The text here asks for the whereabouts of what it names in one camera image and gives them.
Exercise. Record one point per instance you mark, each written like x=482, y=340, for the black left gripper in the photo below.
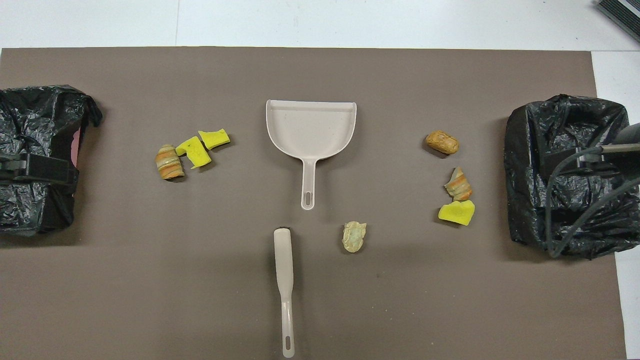
x=45, y=169

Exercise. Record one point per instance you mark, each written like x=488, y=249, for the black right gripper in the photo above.
x=600, y=169

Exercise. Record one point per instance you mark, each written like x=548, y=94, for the striped bread piece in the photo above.
x=169, y=162
x=458, y=186

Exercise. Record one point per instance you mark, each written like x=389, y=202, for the yellow sponge piece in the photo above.
x=214, y=138
x=194, y=152
x=456, y=212

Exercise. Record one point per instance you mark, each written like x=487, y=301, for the brown bread roll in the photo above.
x=442, y=142

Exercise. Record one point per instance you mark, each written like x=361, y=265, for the beige hand brush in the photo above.
x=283, y=260

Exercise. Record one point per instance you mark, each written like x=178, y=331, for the beige plastic dustpan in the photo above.
x=310, y=130

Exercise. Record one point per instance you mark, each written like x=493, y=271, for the black bag lined pink bin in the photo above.
x=30, y=115

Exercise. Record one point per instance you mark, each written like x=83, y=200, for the dark ribbed object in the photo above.
x=625, y=12

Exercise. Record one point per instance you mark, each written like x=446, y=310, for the brown table mat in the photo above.
x=200, y=275

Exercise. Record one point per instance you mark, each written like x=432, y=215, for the pale crumpled bread piece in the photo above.
x=354, y=236

